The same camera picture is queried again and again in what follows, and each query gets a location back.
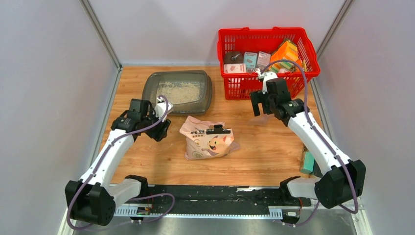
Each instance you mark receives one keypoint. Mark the red plastic basket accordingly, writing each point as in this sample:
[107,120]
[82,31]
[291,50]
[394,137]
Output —
[242,50]

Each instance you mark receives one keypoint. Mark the grey small box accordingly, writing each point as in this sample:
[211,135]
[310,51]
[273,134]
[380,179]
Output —
[263,59]

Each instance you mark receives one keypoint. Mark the pink cat litter bag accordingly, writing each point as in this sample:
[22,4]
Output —
[200,146]

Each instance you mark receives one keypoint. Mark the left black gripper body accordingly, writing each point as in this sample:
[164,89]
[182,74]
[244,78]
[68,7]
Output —
[151,132]

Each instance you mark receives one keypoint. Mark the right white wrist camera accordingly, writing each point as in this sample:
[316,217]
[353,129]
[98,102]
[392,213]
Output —
[264,77]

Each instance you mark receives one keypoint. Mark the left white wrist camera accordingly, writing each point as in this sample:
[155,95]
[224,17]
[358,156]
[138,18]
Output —
[163,108]

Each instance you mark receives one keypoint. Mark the pink white small box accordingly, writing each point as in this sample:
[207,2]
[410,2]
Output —
[234,68]

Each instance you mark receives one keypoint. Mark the teal black brush block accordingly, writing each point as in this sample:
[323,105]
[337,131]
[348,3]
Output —
[307,161]

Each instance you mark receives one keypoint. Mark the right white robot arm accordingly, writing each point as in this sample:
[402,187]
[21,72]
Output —
[342,179]

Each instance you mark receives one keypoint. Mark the black bag clip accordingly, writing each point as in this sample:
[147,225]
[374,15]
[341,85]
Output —
[218,129]

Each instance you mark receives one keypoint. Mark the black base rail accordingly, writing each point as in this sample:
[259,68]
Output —
[218,200]

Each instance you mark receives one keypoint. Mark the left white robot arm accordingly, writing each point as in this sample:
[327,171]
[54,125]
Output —
[91,200]

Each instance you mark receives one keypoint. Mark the clear plastic scoop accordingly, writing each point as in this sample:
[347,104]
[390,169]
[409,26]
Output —
[258,121]

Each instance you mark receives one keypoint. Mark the orange sponge pack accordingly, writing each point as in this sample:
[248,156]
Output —
[288,51]

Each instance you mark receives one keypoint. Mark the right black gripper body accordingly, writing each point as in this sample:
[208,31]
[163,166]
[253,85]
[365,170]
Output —
[270,105]

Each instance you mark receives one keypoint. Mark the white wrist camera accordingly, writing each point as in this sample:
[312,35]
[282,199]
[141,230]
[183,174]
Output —
[163,108]
[264,77]

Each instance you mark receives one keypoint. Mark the grey litter box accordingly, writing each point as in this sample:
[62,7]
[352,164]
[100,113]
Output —
[190,91]

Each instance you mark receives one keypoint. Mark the teal small box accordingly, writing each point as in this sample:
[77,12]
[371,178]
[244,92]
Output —
[250,60]

